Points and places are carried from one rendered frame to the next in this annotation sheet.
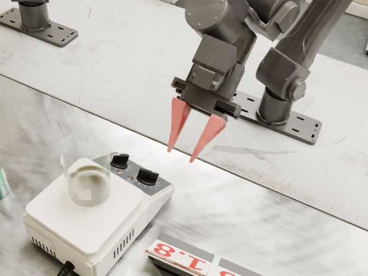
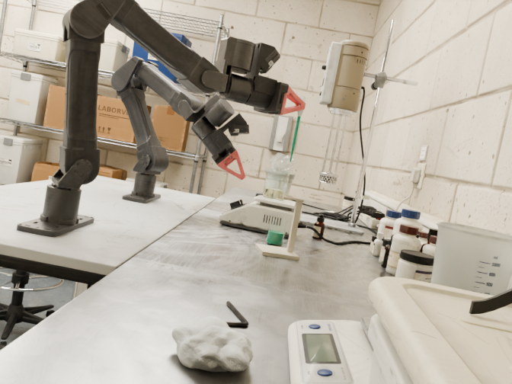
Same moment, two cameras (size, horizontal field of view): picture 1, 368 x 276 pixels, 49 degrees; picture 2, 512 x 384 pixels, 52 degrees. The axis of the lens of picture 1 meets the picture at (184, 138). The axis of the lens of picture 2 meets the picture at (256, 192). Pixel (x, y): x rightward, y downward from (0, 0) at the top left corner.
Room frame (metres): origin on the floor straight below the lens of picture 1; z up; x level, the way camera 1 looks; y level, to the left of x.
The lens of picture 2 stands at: (0.80, 1.44, 1.11)
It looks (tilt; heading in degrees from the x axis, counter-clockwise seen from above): 5 degrees down; 252
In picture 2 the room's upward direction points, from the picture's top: 11 degrees clockwise
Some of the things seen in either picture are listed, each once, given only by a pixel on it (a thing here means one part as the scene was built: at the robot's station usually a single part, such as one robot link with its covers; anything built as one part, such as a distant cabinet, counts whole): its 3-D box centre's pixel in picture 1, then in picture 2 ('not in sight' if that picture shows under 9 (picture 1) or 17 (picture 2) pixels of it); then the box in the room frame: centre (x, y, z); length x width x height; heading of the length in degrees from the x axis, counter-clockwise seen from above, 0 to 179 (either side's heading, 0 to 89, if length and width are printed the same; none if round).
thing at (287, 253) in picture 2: not in sight; (282, 224); (0.40, 0.40, 0.96); 0.08 x 0.08 x 0.13; 84
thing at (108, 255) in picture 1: (100, 207); (265, 216); (0.34, 0.11, 0.94); 0.22 x 0.13 x 0.08; 154
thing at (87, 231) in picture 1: (86, 202); (277, 201); (0.31, 0.12, 0.98); 0.12 x 0.12 x 0.01; 64
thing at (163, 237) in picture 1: (180, 254); not in sight; (0.29, -0.02, 0.92); 0.09 x 0.06 x 0.04; 73
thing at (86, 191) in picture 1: (86, 173); (275, 185); (0.33, 0.12, 1.03); 0.07 x 0.06 x 0.08; 47
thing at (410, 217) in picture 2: not in sight; (406, 235); (0.00, 0.27, 0.96); 0.07 x 0.07 x 0.13
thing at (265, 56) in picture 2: not in sight; (264, 69); (0.47, 0.31, 1.29); 0.07 x 0.06 x 0.11; 102
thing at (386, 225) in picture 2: not in sight; (390, 232); (0.01, 0.19, 0.96); 0.06 x 0.06 x 0.11
